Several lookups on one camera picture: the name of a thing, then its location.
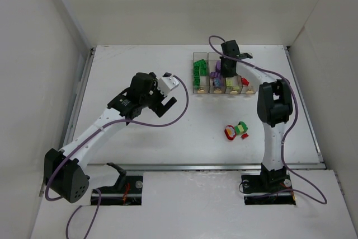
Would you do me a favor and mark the small purple lego brick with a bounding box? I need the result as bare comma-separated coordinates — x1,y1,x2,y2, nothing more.
215,61,221,73

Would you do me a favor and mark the pale green lego brick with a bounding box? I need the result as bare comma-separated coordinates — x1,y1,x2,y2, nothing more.
225,78,233,87

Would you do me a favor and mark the purple rounded lego brick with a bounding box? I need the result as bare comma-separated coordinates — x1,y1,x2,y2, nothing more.
209,72,222,80

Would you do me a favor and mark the purple flower lego piece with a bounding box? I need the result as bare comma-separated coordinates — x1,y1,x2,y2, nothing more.
213,78,222,87

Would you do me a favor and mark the red round lego piece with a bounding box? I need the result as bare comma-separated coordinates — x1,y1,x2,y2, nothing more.
241,77,249,86

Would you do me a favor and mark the long green lego brick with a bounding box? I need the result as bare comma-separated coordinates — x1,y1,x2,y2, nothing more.
193,59,207,70

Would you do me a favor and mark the green lego plate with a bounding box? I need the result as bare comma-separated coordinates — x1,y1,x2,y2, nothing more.
193,69,208,79

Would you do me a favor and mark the small green lego brick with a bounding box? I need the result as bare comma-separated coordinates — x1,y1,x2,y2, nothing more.
194,78,201,87

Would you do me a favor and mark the green lego brick cluster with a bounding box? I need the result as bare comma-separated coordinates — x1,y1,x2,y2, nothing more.
234,121,248,135

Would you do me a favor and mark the red flower lego piece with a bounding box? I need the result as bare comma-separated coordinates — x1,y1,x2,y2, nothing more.
224,125,237,140

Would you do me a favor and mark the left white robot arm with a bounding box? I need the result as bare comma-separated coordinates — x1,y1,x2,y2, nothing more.
43,72,184,203

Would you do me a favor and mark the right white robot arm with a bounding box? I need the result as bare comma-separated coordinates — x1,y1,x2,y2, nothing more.
220,40,293,193

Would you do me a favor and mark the clear container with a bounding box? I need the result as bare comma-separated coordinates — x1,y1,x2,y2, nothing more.
208,53,226,94
236,62,256,95
192,52,210,94
225,75,242,95

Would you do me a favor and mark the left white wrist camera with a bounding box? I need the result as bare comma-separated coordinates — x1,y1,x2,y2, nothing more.
157,72,180,96

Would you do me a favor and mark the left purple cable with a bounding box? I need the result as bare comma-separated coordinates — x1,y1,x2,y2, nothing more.
44,72,189,239

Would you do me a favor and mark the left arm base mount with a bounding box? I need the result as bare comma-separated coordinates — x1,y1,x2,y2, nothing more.
89,163,143,206

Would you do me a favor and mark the aluminium rail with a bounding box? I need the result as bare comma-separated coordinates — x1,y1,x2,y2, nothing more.
60,162,327,172

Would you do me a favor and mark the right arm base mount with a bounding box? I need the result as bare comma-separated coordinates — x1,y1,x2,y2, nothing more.
240,165,296,205

